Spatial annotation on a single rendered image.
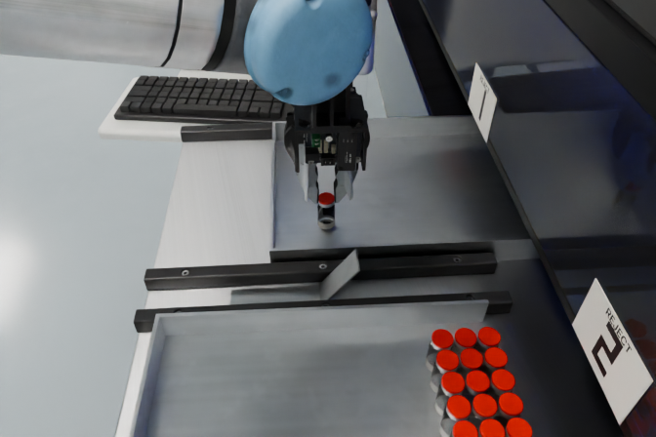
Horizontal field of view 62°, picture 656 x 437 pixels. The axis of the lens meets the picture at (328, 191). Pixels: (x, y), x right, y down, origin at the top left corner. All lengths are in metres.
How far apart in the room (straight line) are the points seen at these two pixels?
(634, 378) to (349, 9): 0.31
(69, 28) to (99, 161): 2.14
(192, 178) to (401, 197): 0.29
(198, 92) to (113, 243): 1.04
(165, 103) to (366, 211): 0.49
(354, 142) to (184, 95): 0.59
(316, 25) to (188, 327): 0.39
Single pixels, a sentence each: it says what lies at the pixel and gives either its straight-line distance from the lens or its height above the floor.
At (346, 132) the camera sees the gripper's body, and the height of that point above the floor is 1.07.
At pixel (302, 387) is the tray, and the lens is 0.56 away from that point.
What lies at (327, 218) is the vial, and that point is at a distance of 0.67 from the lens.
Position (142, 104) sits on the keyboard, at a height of 0.83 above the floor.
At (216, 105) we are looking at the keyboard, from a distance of 1.03.
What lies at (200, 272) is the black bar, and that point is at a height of 0.90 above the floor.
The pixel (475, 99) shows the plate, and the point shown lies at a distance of 0.71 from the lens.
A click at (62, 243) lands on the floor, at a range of 2.09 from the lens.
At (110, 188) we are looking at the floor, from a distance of 2.25.
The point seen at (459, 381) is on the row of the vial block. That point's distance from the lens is 0.52.
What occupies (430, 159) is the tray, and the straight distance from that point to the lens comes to 0.81.
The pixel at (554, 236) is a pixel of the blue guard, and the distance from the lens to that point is 0.52.
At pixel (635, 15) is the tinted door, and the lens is 0.44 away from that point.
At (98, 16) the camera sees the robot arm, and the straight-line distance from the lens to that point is 0.28.
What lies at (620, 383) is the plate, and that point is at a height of 1.02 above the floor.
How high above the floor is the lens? 1.37
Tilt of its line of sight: 41 degrees down
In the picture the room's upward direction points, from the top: straight up
